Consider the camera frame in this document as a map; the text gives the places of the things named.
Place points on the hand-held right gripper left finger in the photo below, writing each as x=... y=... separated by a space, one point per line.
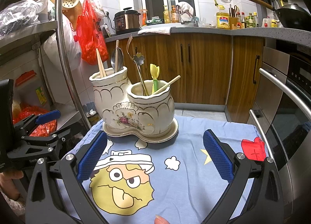
x=93 y=158

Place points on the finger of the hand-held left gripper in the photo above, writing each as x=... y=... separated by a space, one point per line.
x=48 y=116
x=55 y=134

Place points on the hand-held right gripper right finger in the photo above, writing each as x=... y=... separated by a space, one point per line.
x=217 y=158

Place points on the white floral ceramic utensil holder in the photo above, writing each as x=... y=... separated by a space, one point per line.
x=111 y=107

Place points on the large silver spoon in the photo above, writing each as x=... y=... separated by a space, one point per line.
x=114 y=60

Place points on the yellow tulip plastic spoon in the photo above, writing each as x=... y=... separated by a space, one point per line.
x=154 y=69

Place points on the metal fork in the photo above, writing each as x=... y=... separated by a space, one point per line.
x=130 y=41

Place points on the person's left hand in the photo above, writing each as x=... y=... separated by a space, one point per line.
x=9 y=177

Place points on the person's right hand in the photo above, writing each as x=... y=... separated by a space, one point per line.
x=161 y=220

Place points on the red plastic bag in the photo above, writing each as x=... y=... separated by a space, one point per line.
x=47 y=128
x=91 y=36

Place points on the trash bin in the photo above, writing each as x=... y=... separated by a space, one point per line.
x=91 y=117

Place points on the plastic container red lid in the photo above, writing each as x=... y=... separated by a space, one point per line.
x=25 y=78

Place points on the blue cartoon printed cloth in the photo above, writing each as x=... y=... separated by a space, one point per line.
x=184 y=190

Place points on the white ceramic drip tray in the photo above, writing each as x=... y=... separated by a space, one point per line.
x=165 y=136

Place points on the white plastic bag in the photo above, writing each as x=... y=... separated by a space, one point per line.
x=63 y=49

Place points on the stainless steel shelving rack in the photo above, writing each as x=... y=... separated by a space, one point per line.
x=60 y=44

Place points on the steel built-in oven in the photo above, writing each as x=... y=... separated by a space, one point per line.
x=291 y=107

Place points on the wooden kitchen cabinets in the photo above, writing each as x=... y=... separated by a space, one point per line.
x=206 y=68

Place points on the clear plastic bag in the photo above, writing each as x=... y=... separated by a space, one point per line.
x=19 y=15

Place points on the electric pressure cooker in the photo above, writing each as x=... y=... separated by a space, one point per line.
x=126 y=21

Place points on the grey kitchen countertop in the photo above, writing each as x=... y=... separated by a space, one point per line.
x=206 y=30

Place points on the white towel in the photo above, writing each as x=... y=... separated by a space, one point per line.
x=154 y=30

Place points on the orange bottle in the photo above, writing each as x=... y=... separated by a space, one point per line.
x=144 y=18

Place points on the yellow oil jug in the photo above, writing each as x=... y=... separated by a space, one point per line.
x=223 y=21

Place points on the knife block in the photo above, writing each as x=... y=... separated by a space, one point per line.
x=233 y=21

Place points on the row of sauce bottles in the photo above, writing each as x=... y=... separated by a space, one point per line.
x=249 y=21

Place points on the green box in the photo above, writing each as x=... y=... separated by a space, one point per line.
x=155 y=21

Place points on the white jug red cap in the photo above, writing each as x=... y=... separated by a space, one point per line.
x=266 y=22

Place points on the small yellow bottle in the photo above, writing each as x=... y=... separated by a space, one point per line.
x=274 y=23

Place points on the white rag on faucet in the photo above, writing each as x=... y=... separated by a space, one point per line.
x=187 y=9

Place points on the black wok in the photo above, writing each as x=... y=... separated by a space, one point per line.
x=291 y=15

